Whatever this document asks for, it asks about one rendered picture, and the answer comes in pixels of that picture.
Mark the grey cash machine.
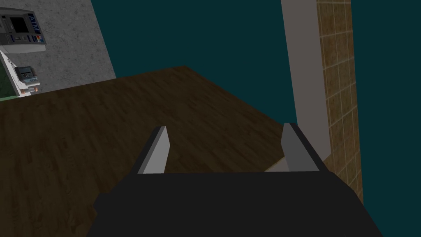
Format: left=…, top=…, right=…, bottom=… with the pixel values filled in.
left=0, top=7, right=47, bottom=55

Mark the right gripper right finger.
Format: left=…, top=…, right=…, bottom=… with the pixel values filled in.
left=280, top=123, right=329, bottom=172

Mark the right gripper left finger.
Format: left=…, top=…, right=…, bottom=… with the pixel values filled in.
left=131, top=125, right=171, bottom=175

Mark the white cash machine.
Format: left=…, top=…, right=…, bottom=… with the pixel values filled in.
left=0, top=51, right=42, bottom=99

